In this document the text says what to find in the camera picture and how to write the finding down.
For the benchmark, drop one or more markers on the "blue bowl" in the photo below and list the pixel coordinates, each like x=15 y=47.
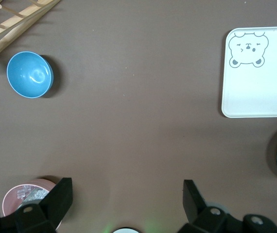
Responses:
x=29 y=75

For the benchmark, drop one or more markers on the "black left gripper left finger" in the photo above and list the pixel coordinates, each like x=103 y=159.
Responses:
x=41 y=218

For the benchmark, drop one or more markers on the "clear ice cubes pile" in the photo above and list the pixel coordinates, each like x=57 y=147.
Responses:
x=23 y=191

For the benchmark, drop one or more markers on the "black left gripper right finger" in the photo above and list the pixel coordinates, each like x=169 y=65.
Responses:
x=209 y=221

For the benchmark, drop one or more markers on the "wooden peg rack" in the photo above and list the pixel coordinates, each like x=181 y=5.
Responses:
x=12 y=19

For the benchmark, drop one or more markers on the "cream bear print tray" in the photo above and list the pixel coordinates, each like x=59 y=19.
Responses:
x=262 y=85

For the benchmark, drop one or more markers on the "metal scoop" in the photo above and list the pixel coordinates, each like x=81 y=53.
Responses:
x=35 y=197

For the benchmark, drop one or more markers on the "pink bowl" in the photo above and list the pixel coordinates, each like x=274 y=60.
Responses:
x=11 y=201

